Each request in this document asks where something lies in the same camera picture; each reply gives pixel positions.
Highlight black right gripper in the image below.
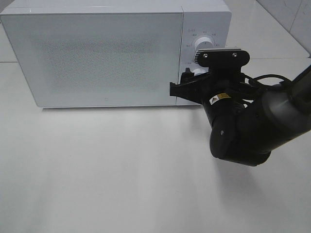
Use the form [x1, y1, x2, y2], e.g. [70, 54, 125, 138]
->
[169, 65, 258, 114]

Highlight white timer knob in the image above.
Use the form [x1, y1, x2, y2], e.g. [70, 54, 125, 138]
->
[192, 68, 208, 76]

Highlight white microwave door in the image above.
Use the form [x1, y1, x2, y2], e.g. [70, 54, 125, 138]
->
[1, 13, 182, 108]

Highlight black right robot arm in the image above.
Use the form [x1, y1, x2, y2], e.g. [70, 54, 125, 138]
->
[170, 57, 311, 166]

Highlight upper white power knob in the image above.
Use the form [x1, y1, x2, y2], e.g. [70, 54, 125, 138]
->
[194, 35, 214, 51]

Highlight white microwave oven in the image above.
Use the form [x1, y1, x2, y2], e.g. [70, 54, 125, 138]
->
[0, 0, 232, 106]

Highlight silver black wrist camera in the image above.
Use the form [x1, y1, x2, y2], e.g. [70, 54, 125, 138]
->
[194, 48, 250, 68]

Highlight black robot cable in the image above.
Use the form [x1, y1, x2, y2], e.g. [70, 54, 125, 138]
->
[239, 72, 292, 98]

